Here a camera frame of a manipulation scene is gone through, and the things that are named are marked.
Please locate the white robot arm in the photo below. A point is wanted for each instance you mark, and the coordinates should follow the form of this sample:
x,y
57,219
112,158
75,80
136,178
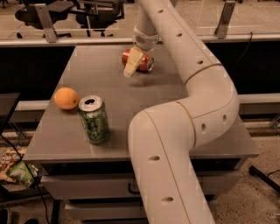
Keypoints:
x,y
161,138

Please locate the black office chair right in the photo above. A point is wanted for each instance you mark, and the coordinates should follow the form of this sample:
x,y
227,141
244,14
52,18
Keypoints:
x,y
98,15

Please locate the upper grey drawer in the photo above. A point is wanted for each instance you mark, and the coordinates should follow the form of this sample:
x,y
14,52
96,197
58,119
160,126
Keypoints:
x,y
97,186

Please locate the brown snack bag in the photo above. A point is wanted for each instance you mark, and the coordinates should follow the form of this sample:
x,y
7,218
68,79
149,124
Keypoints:
x,y
8,159

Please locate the black shoe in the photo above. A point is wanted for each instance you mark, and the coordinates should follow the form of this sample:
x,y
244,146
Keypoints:
x,y
5,216

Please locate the lower grey drawer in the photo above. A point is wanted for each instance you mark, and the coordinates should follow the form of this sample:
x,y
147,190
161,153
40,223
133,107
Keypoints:
x,y
105,210

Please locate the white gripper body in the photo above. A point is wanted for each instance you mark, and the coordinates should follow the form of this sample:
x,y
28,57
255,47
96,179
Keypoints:
x,y
144,39

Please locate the green chip bag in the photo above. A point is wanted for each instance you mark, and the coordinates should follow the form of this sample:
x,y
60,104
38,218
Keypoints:
x,y
25,174

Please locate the red coke can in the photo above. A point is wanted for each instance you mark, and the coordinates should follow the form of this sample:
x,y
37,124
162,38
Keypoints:
x,y
146,64

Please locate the grey drawer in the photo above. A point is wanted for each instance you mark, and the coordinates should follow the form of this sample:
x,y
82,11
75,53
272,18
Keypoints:
x,y
97,186
105,210

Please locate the black stand leg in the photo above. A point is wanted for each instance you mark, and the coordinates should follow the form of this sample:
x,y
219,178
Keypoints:
x,y
253,171

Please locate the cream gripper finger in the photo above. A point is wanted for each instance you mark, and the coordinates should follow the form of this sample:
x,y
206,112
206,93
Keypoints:
x,y
132,58

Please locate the black drawer handle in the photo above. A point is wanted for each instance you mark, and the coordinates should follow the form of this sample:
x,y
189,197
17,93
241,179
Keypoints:
x,y
131,190

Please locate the right metal railing bracket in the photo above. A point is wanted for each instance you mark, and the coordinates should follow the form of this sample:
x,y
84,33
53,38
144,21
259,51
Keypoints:
x,y
221,30

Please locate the green soda can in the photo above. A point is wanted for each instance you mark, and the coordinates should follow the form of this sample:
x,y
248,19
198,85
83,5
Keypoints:
x,y
94,119

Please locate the black side table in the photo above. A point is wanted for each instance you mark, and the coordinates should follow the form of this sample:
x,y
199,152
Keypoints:
x,y
8,103

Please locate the black office chair left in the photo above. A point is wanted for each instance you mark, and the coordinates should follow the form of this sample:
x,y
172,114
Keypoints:
x,y
58,9

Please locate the metal railing bracket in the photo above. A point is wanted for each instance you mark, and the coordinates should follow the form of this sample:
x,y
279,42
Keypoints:
x,y
46,22
221,30

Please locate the orange fruit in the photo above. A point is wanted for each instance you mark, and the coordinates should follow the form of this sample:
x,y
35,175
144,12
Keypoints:
x,y
66,98

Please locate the black office chair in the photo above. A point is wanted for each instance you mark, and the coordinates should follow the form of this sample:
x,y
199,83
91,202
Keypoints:
x,y
98,15
58,9

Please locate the left metal railing bracket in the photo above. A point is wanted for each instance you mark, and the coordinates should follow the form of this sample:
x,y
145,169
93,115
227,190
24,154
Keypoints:
x,y
46,22

